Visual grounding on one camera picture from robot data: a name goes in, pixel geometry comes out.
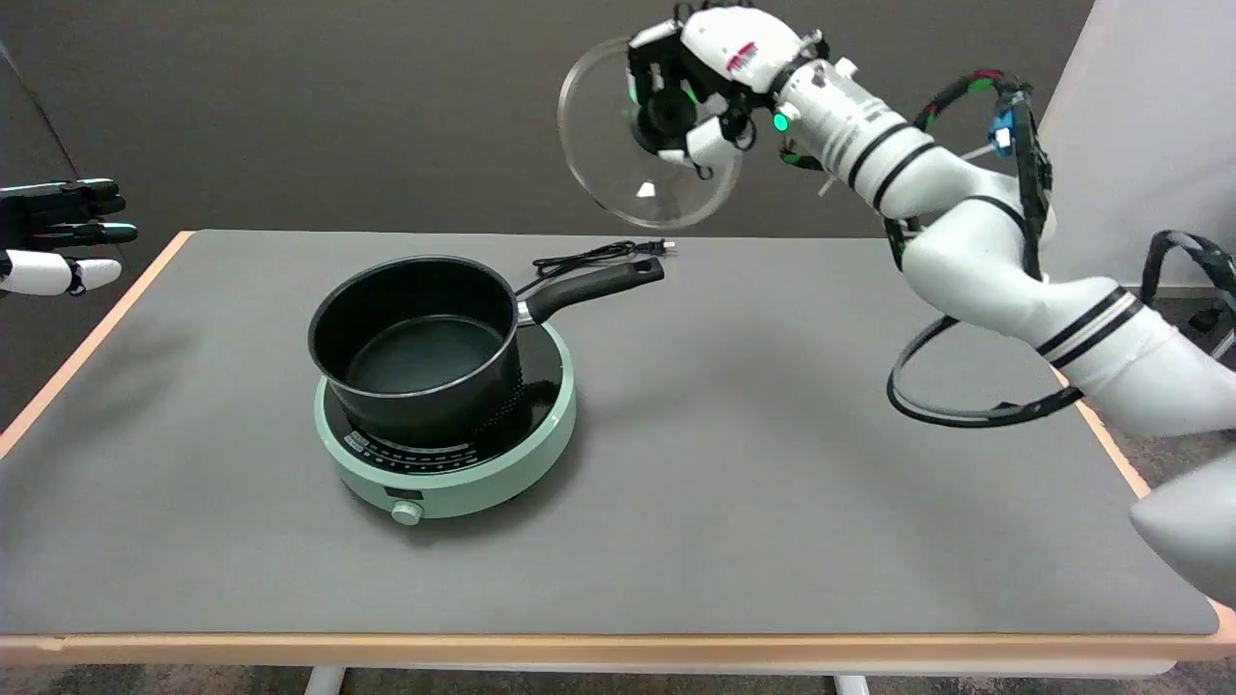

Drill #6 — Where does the white partition panel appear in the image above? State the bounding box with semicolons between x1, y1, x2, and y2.
1035;0;1236;291

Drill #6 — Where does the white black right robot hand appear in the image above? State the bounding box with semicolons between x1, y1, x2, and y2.
626;4;829;181

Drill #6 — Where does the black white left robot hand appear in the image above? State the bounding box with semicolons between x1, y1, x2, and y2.
0;179;139;299

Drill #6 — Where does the black arm cable harness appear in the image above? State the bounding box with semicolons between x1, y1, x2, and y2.
778;69;1236;430

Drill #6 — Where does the black soup pot with handle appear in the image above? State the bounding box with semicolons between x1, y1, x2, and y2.
308;255;666;451

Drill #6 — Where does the glass pot lid black knob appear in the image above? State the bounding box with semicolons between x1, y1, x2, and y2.
557;37;745;231

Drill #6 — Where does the mint green induction cooker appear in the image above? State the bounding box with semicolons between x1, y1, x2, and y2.
314;321;578;528

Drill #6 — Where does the grey table mat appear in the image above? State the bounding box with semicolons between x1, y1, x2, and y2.
0;230;1221;637

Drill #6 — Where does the black power cord with plug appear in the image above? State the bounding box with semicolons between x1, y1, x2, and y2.
532;239;676;282

